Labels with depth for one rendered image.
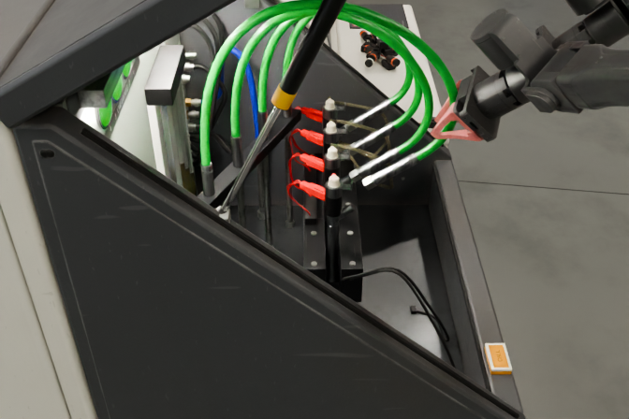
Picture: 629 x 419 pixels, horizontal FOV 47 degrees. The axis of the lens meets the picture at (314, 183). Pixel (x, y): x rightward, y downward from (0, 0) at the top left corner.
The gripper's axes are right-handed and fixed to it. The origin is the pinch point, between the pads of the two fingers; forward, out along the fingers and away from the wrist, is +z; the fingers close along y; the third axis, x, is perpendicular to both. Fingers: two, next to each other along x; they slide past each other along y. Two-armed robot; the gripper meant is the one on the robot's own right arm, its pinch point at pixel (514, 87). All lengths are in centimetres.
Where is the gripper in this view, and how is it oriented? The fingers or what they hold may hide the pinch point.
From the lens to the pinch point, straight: 123.5
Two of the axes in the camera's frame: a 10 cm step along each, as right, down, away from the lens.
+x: -2.3, 5.9, -7.7
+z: -6.7, 4.8, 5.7
